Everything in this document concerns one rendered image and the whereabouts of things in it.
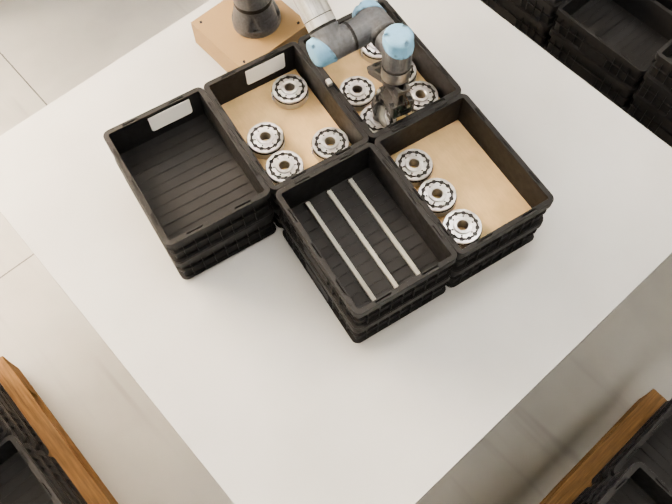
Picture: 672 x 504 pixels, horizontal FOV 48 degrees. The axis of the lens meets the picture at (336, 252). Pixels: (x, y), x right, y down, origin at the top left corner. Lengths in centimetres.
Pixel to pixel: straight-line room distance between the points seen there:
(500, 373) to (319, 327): 49
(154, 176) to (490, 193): 91
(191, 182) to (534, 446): 145
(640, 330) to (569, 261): 83
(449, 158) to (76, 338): 153
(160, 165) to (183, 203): 14
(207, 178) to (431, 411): 86
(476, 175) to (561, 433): 105
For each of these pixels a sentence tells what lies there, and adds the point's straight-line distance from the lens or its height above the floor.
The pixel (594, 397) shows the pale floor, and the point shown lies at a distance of 282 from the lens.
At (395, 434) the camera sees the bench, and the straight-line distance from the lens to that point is 194.
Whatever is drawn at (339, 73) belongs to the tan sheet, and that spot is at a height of 83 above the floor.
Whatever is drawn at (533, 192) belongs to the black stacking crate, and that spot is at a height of 89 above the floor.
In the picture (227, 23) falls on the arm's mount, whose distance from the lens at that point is 246.
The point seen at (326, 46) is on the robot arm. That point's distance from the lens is 187.
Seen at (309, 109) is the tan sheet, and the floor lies 83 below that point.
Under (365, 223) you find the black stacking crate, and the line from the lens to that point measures 199.
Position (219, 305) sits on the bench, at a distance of 206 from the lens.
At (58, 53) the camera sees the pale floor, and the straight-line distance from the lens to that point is 362.
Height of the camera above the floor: 260
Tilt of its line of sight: 65 degrees down
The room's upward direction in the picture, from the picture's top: 1 degrees counter-clockwise
